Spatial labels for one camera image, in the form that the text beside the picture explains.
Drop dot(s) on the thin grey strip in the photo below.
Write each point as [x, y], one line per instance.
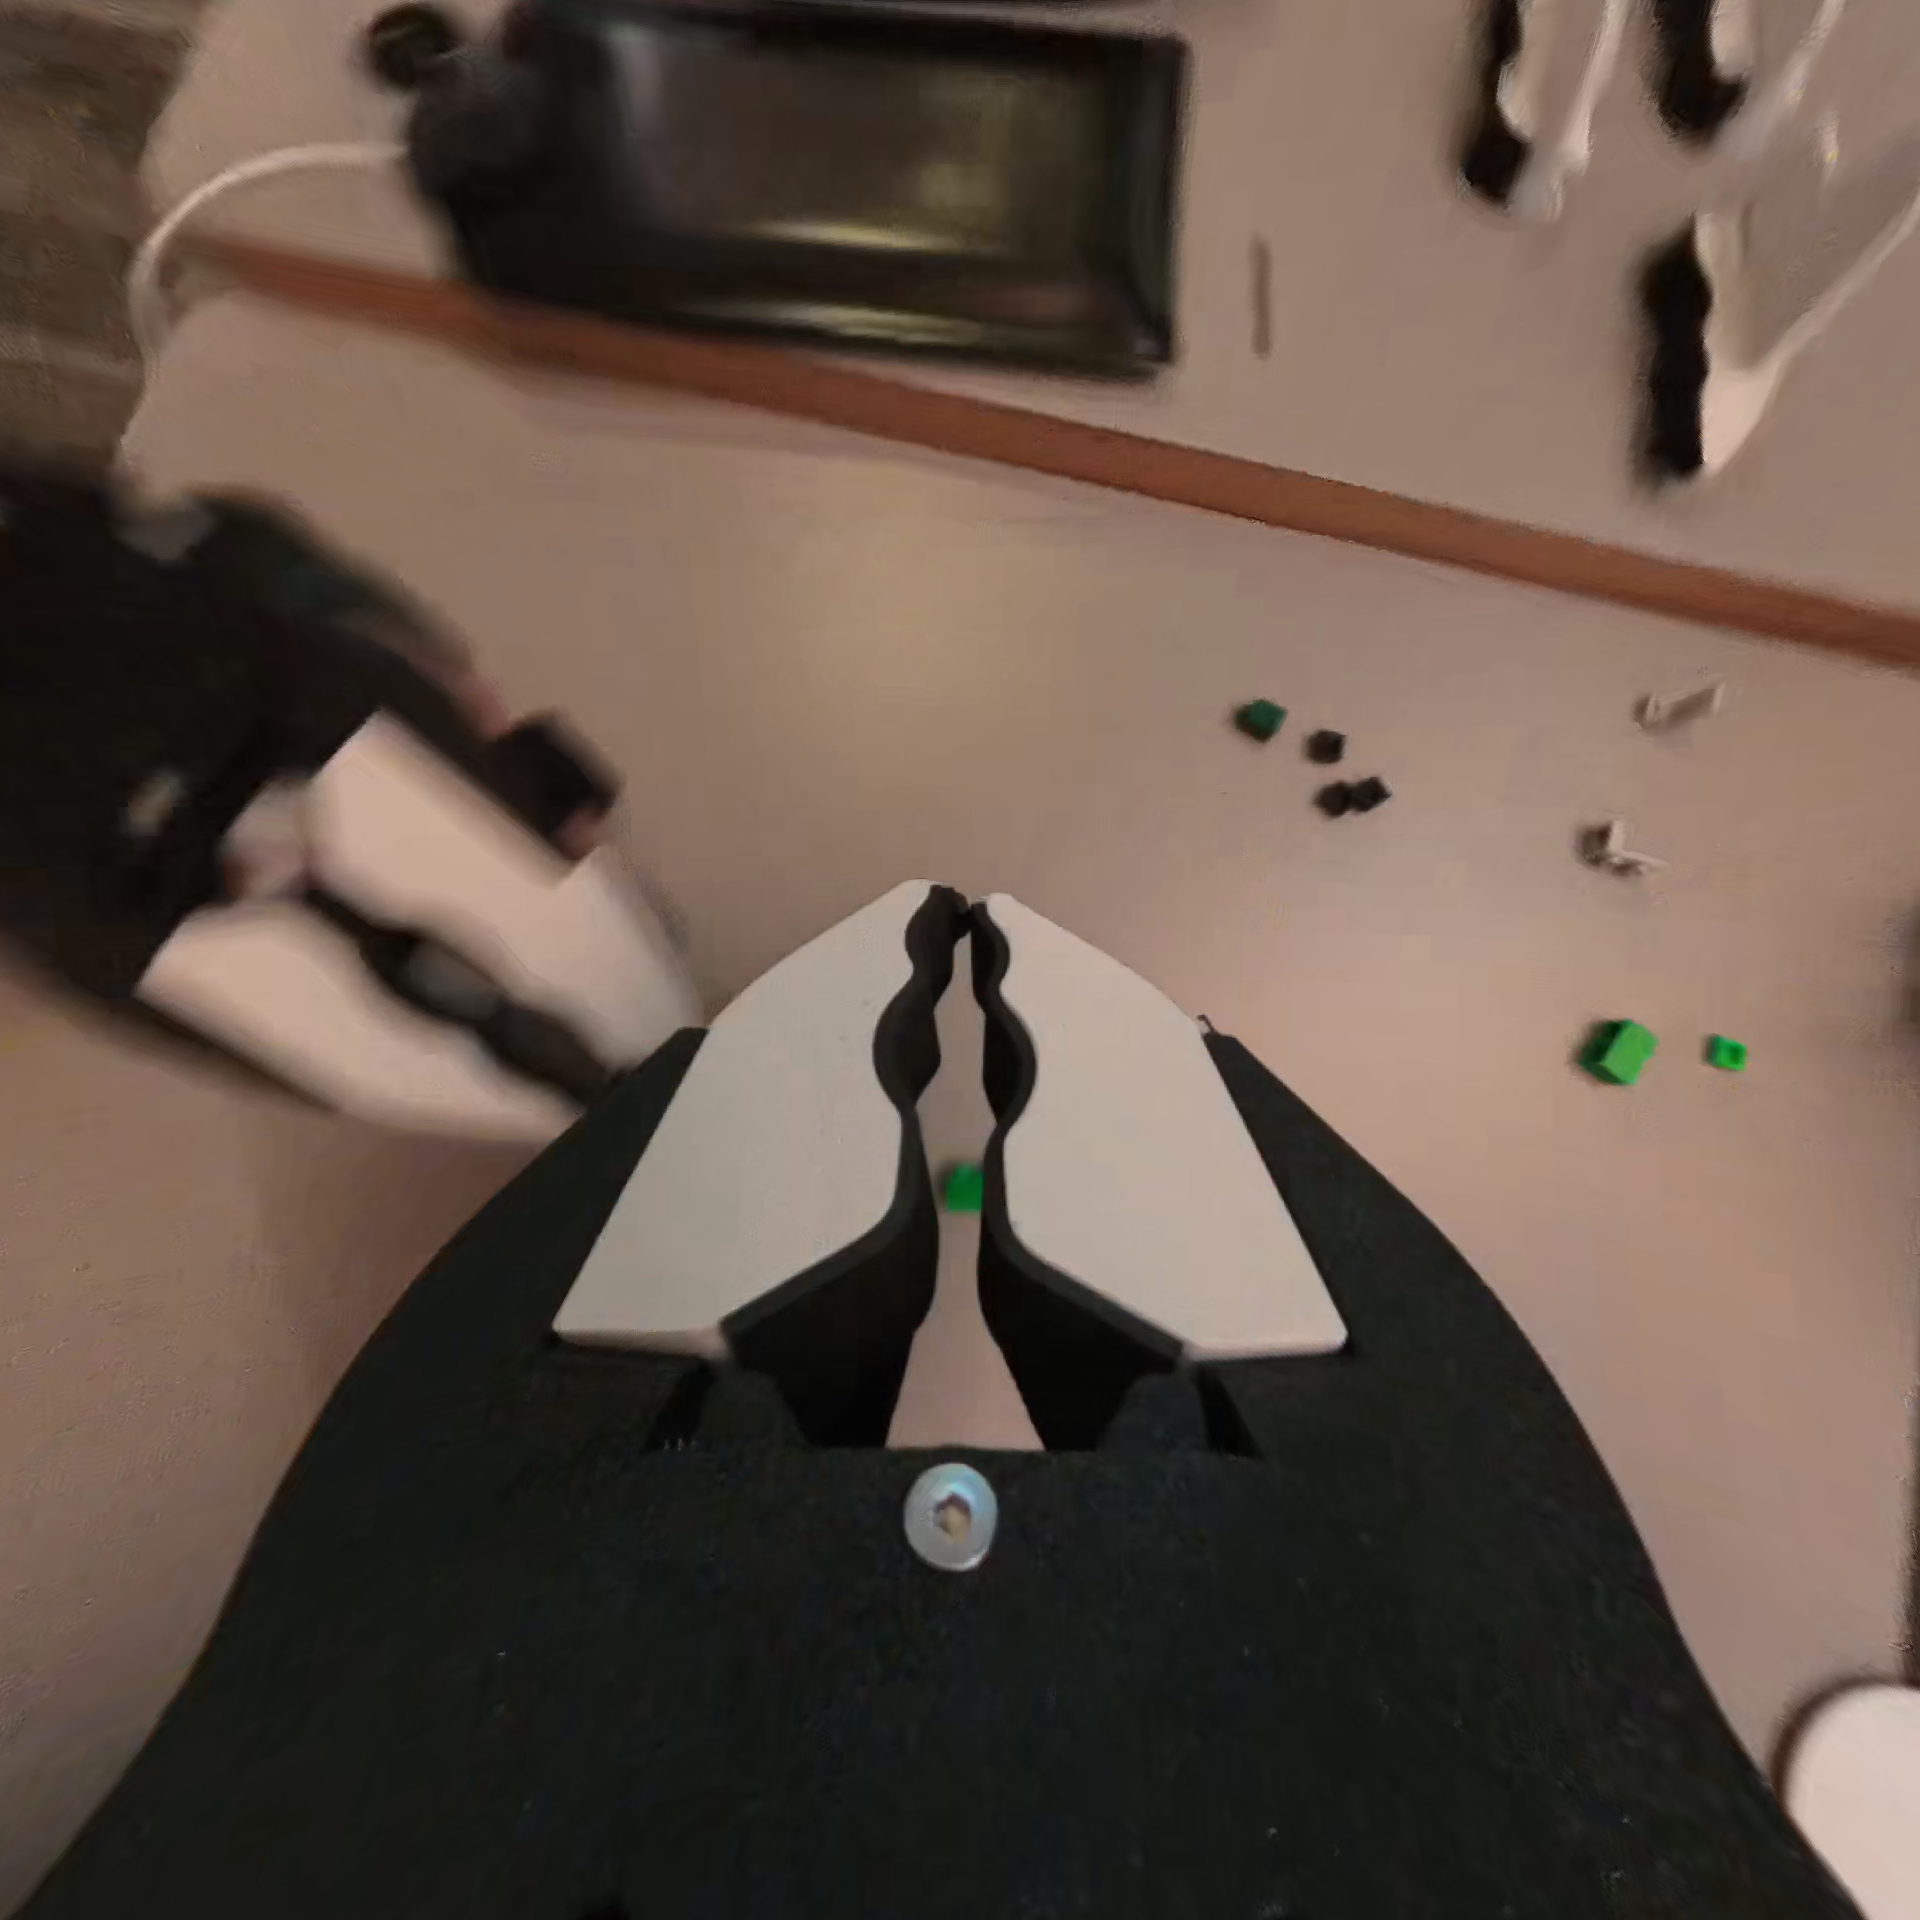
[1261, 301]

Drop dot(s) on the small green lego piece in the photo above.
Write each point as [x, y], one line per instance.
[1261, 718]

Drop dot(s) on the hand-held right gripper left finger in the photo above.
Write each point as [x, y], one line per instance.
[749, 1187]

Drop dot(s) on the small grey lego bracket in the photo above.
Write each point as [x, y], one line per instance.
[1676, 705]
[1614, 845]

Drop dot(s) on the pale fin-shaped grip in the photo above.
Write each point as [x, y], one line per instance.
[1770, 301]
[1518, 106]

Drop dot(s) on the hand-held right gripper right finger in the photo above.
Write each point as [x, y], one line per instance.
[1153, 1187]

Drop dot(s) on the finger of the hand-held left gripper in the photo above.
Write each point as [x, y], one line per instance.
[495, 886]
[301, 1019]

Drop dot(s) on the white book stand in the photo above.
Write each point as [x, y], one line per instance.
[1854, 1800]

